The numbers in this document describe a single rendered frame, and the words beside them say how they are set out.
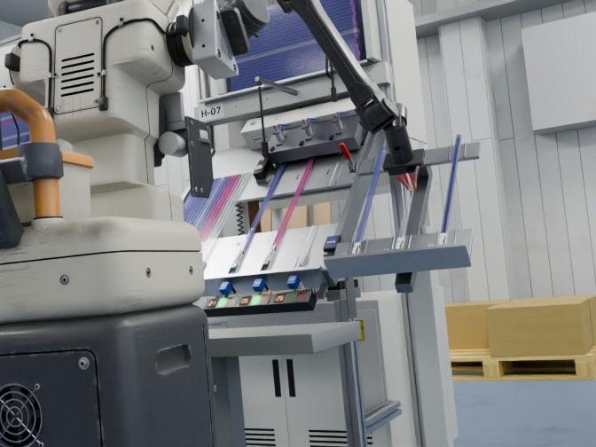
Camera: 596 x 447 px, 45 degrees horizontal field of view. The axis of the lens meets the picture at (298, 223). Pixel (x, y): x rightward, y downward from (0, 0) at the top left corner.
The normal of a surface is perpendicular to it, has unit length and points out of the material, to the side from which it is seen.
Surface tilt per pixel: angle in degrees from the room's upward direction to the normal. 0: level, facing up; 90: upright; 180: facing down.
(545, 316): 90
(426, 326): 90
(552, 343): 90
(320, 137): 43
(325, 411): 90
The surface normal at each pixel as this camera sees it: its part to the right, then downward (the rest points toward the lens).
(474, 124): -0.47, -0.02
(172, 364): 0.94, -0.11
